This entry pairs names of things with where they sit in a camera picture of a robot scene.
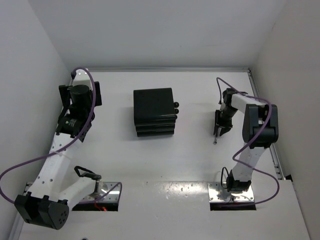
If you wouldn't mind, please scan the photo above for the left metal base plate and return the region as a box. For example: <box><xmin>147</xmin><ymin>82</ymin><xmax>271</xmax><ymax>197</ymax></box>
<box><xmin>79</xmin><ymin>181</ymin><xmax>123</xmax><ymax>205</ymax></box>

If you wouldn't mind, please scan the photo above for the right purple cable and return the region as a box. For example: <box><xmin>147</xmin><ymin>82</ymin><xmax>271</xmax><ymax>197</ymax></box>
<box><xmin>216</xmin><ymin>77</ymin><xmax>280</xmax><ymax>206</ymax></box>

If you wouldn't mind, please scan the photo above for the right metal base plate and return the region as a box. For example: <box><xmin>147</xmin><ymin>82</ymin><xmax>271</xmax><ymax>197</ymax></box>
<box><xmin>207</xmin><ymin>182</ymin><xmax>255</xmax><ymax>204</ymax></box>

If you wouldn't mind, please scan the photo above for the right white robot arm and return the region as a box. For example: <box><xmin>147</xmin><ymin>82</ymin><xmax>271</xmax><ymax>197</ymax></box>
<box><xmin>213</xmin><ymin>88</ymin><xmax>279</xmax><ymax>193</ymax></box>

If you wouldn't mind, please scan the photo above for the black drawer cabinet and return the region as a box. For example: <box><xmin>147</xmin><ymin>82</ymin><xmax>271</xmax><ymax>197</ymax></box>
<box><xmin>133</xmin><ymin>87</ymin><xmax>180</xmax><ymax>137</ymax></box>

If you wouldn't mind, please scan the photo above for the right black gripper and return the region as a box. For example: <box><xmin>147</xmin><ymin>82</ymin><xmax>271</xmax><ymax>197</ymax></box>
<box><xmin>214</xmin><ymin>107</ymin><xmax>239</xmax><ymax>136</ymax></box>

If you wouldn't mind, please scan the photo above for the metal base plate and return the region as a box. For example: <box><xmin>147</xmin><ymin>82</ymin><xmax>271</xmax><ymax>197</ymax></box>
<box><xmin>79</xmin><ymin>181</ymin><xmax>123</xmax><ymax>205</ymax></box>
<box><xmin>207</xmin><ymin>182</ymin><xmax>255</xmax><ymax>204</ymax></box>

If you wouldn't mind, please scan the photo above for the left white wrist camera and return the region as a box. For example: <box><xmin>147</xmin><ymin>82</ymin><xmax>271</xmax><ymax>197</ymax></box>
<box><xmin>71</xmin><ymin>69</ymin><xmax>92</xmax><ymax>89</ymax></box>

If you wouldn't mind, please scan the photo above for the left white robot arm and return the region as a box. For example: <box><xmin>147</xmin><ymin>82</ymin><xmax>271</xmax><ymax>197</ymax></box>
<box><xmin>14</xmin><ymin>81</ymin><xmax>102</xmax><ymax>230</ymax></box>

